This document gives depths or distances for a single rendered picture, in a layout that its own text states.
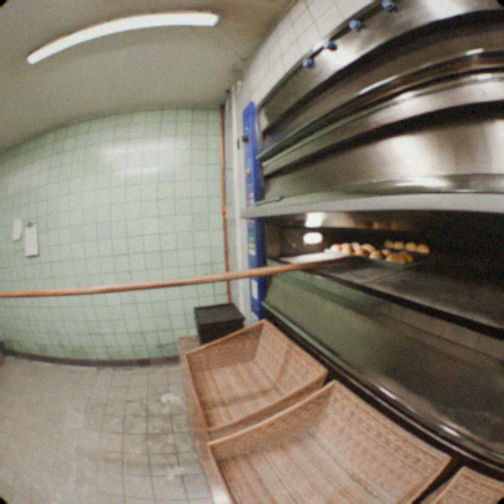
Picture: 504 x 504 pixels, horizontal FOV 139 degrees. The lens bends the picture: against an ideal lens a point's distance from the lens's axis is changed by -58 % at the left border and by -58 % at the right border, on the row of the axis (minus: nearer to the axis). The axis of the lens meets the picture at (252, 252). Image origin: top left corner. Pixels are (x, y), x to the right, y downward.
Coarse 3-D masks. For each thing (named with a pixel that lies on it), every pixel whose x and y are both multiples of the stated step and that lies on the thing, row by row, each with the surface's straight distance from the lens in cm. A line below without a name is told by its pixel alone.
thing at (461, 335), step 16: (288, 272) 99; (304, 272) 87; (320, 272) 87; (336, 288) 73; (352, 288) 68; (368, 288) 69; (368, 304) 64; (384, 304) 60; (400, 304) 58; (416, 304) 60; (400, 320) 58; (416, 320) 56; (432, 320) 54; (448, 320) 53; (464, 320) 55; (448, 336) 54; (464, 336) 52; (480, 336) 52; (496, 336) 52; (496, 352) 53
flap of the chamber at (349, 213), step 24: (240, 216) 109; (264, 216) 82; (288, 216) 70; (312, 216) 62; (336, 216) 55; (360, 216) 49; (384, 216) 45; (408, 216) 42; (432, 216) 39; (456, 216) 37; (480, 216) 35
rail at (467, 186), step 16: (336, 192) 50; (352, 192) 46; (368, 192) 43; (384, 192) 40; (400, 192) 38; (416, 192) 37; (432, 192) 36; (448, 192) 35; (464, 192) 34; (480, 192) 34; (496, 192) 33; (256, 208) 90; (272, 208) 76
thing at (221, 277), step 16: (240, 272) 79; (256, 272) 80; (272, 272) 83; (64, 288) 90; (80, 288) 85; (96, 288) 82; (112, 288) 80; (128, 288) 78; (144, 288) 77; (160, 288) 77
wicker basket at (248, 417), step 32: (192, 352) 120; (256, 352) 131; (288, 352) 103; (192, 384) 99; (224, 384) 118; (256, 384) 117; (288, 384) 105; (320, 384) 87; (224, 416) 102; (256, 416) 81
